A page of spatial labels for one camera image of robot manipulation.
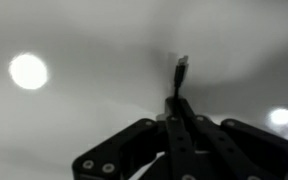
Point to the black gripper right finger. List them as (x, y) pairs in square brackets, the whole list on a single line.
[(244, 150)]

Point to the white whiteboard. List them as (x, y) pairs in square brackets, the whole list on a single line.
[(84, 100)]

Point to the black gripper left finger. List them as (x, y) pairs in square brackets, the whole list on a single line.
[(134, 150)]

